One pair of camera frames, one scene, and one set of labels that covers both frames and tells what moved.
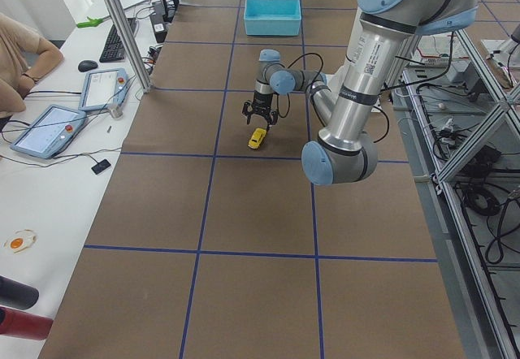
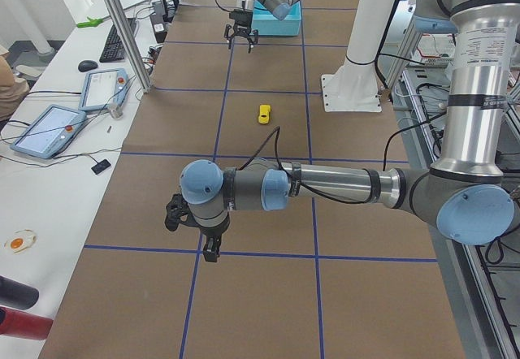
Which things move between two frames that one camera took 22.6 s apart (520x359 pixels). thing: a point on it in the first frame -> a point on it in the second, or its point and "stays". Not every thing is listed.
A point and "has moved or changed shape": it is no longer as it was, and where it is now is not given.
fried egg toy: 20,240 stays
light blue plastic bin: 275,16 stays
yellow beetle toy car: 257,136 has moved or changed shape
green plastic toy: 90,23 stays
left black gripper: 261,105 -> 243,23
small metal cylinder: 116,112 stays
